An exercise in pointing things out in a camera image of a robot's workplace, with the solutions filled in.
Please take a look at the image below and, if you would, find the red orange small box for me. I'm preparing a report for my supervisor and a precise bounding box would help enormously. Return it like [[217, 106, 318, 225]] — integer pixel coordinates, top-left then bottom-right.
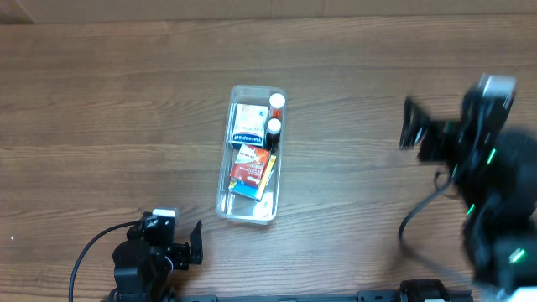
[[230, 144, 271, 188]]

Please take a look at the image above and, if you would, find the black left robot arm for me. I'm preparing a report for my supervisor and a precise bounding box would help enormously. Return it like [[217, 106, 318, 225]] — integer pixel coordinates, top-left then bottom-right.
[[107, 209, 203, 302]]

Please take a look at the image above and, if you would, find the white blue Hansaplast box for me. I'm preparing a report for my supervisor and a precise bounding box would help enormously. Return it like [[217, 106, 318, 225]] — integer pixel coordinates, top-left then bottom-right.
[[231, 103, 269, 148]]

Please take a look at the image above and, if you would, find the blue yellow VapoDrops box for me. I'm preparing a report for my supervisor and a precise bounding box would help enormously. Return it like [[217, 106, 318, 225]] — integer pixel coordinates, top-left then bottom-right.
[[228, 155, 277, 201]]

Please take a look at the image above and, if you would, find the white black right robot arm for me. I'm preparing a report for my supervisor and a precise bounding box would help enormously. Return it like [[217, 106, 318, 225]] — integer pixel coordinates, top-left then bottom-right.
[[399, 88, 536, 299]]

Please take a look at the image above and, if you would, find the clear plastic container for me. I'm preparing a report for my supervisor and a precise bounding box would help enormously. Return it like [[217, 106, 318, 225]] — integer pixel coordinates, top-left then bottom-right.
[[216, 85, 287, 225]]

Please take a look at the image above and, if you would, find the orange tube white cap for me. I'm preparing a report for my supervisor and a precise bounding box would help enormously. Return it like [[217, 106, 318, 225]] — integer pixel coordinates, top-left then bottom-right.
[[268, 93, 286, 120]]

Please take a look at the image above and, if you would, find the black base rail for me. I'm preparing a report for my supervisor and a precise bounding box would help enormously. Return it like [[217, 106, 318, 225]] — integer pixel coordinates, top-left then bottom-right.
[[100, 289, 474, 302]]

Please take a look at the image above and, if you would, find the dark bottle white cap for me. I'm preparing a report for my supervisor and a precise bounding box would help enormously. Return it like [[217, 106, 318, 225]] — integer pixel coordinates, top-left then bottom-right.
[[265, 118, 282, 152]]

